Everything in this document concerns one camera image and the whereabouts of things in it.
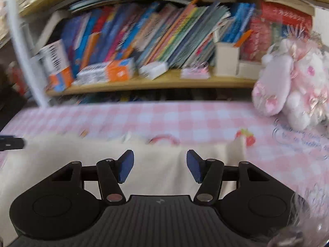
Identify wooden pen holder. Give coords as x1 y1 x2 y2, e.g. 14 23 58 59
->
214 42 241 77

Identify red thick book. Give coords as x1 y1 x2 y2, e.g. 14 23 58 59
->
259 1 313 33

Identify tall white orange box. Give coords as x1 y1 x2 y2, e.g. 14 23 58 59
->
38 40 74 92

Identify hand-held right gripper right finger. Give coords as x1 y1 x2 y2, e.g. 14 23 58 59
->
187 150 270 204

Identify long white orange box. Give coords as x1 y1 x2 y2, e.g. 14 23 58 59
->
73 58 136 86

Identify orange pen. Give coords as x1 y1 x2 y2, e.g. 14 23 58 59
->
234 29 254 48

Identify pink checked desk mat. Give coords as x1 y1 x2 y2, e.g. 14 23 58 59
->
0 100 329 247

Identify white pole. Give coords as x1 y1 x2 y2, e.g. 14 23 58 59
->
1 0 50 108

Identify wooden bookshelf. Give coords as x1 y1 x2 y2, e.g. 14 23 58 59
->
0 0 329 97

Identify pale pink fluffy cloth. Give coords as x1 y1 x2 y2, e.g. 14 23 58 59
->
292 192 329 247

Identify small wooden box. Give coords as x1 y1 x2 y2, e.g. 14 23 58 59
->
238 60 264 79

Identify row of colourful books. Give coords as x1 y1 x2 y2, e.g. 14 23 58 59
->
60 1 260 69

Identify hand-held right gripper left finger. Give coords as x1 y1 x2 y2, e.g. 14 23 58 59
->
49 150 134 205

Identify pink white plush toy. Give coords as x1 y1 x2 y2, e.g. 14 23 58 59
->
251 32 329 132

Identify white charger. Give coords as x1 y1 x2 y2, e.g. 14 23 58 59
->
139 62 169 80

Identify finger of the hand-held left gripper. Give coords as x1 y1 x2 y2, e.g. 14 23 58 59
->
0 135 26 151

